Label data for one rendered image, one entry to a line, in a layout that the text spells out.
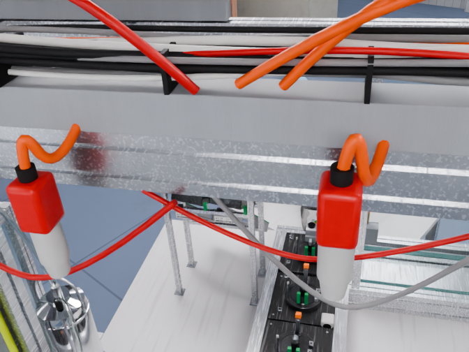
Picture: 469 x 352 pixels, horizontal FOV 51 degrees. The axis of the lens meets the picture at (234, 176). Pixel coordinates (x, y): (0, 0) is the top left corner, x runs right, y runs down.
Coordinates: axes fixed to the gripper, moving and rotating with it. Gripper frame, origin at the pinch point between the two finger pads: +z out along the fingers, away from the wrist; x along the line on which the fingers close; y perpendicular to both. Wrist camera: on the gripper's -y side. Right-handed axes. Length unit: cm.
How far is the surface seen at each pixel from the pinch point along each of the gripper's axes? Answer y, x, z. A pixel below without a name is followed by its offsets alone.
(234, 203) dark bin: -26.8, 27.3, -4.1
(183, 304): -2, 49, 37
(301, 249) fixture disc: 7.9, 3.6, 8.4
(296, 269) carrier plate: 1.8, 4.6, 17.1
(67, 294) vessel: -80, 58, 31
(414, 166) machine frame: -144, -20, 4
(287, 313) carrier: -15.0, 5.0, 33.3
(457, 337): -1, -57, 34
